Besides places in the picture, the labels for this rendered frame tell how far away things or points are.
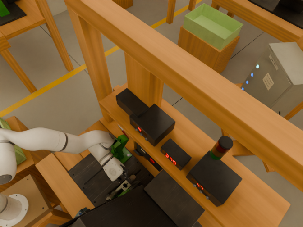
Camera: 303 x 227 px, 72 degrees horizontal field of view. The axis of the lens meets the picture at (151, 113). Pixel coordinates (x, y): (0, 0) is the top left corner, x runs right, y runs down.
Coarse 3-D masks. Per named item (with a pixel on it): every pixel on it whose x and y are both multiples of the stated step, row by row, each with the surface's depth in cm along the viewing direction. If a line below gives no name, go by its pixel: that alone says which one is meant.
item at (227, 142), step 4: (224, 136) 74; (220, 140) 73; (224, 140) 73; (228, 140) 73; (216, 144) 76; (220, 144) 73; (224, 144) 73; (228, 144) 73; (232, 144) 73; (216, 148) 76; (220, 148) 74; (224, 148) 72; (228, 148) 72; (220, 152) 76; (224, 152) 75
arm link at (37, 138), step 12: (0, 132) 83; (12, 132) 83; (24, 132) 82; (36, 132) 82; (48, 132) 85; (60, 132) 92; (12, 144) 86; (24, 144) 81; (36, 144) 82; (48, 144) 85; (60, 144) 90
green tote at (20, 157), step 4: (0, 120) 162; (4, 120) 173; (0, 124) 159; (4, 124) 166; (8, 124) 175; (8, 128) 169; (16, 148) 156; (20, 148) 165; (16, 152) 149; (20, 152) 159; (16, 156) 153; (20, 156) 156; (24, 156) 162; (16, 160) 155; (20, 160) 159; (24, 160) 162
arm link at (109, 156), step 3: (108, 153) 114; (111, 153) 116; (105, 156) 112; (108, 156) 113; (111, 156) 115; (102, 159) 112; (105, 159) 112; (108, 159) 113; (99, 162) 114; (102, 162) 112; (105, 162) 113
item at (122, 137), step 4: (120, 136) 137; (124, 136) 139; (120, 140) 136; (124, 140) 136; (128, 140) 139; (124, 144) 140; (112, 152) 142; (116, 152) 141; (112, 156) 144; (116, 156) 144
